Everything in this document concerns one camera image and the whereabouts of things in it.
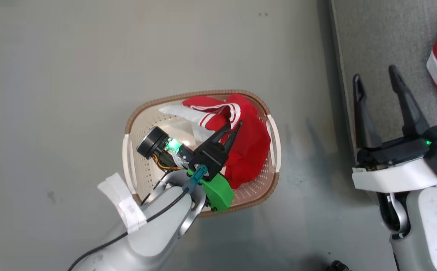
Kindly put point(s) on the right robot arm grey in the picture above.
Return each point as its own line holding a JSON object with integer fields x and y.
{"x": 429, "y": 226}

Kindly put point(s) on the pink laundry basket brown rim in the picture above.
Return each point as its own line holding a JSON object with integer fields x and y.
{"x": 145, "y": 120}

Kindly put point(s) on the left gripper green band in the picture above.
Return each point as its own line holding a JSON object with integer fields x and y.
{"x": 213, "y": 162}

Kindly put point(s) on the grey fabric sofa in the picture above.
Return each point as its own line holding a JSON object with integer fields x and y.
{"x": 380, "y": 37}

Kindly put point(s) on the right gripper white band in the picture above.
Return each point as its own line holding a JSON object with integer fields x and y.
{"x": 395, "y": 173}

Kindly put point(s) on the red garment thin white stripes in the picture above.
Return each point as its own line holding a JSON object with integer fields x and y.
{"x": 250, "y": 146}

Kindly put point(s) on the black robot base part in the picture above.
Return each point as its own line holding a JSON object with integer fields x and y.
{"x": 338, "y": 266}

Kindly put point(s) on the white tape label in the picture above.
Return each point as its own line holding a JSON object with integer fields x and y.
{"x": 122, "y": 199}

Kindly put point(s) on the left wrist teal connector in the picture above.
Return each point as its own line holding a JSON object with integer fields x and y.
{"x": 196, "y": 177}

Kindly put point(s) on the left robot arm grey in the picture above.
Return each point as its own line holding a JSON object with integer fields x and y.
{"x": 154, "y": 229}

